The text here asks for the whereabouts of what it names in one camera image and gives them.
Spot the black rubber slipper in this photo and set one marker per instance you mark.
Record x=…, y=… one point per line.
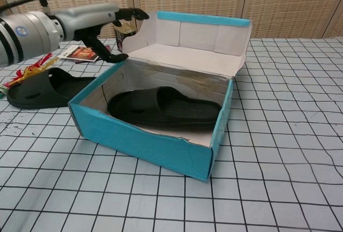
x=166, y=108
x=37, y=92

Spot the red yellow feather toy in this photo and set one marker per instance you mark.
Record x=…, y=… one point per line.
x=29, y=71

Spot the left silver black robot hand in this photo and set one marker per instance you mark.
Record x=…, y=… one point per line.
x=85, y=19

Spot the white photo postcard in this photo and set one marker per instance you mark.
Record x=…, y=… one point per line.
x=77, y=53

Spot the blue checkered tablecloth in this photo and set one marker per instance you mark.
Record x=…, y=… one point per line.
x=281, y=135

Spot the dark red booklet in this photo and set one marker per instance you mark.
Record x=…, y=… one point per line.
x=108, y=47

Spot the blue cardboard shoe box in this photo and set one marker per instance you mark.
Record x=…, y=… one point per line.
x=150, y=149

